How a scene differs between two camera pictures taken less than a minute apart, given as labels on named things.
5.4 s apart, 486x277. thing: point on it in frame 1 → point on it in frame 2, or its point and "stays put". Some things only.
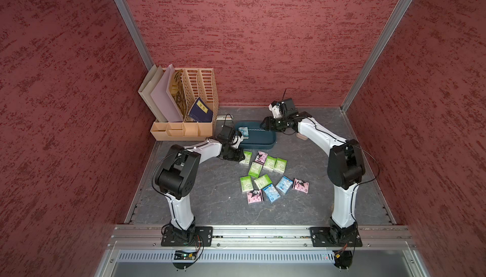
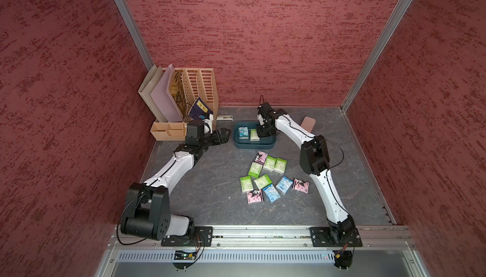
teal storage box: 259,139 stays put
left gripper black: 238,157 → 224,138
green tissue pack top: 247,160 → 254,135
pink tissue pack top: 261,157 stays put
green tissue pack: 255,169 stays put
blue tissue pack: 244,131 stays put
